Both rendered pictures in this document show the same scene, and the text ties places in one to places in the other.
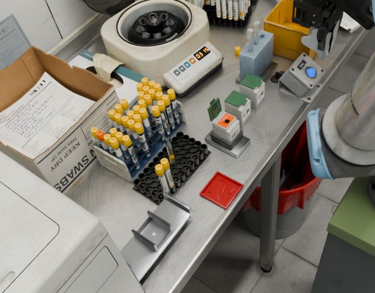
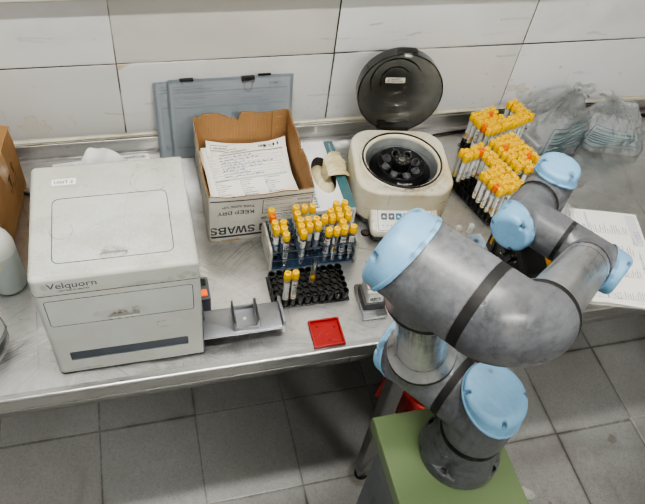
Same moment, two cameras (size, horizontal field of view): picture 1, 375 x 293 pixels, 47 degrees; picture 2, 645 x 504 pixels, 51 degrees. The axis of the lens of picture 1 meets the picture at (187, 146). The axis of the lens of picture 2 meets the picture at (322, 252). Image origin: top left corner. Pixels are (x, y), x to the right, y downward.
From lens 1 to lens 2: 0.60 m
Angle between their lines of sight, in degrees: 15
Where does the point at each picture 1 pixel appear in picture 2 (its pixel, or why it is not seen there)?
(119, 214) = (238, 287)
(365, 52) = not seen: outside the picture
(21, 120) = (233, 161)
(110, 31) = (361, 141)
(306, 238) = not seen: hidden behind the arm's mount
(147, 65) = (362, 192)
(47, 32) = (314, 104)
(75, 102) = (284, 178)
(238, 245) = (354, 431)
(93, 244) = (184, 276)
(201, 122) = not seen: hidden behind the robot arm
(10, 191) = (166, 205)
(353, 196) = (412, 418)
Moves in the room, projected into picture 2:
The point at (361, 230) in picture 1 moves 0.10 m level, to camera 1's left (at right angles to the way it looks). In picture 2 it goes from (390, 443) to (343, 416)
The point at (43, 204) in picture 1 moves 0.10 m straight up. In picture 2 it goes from (176, 228) to (173, 188)
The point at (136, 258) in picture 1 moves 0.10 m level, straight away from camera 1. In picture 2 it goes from (218, 323) to (230, 286)
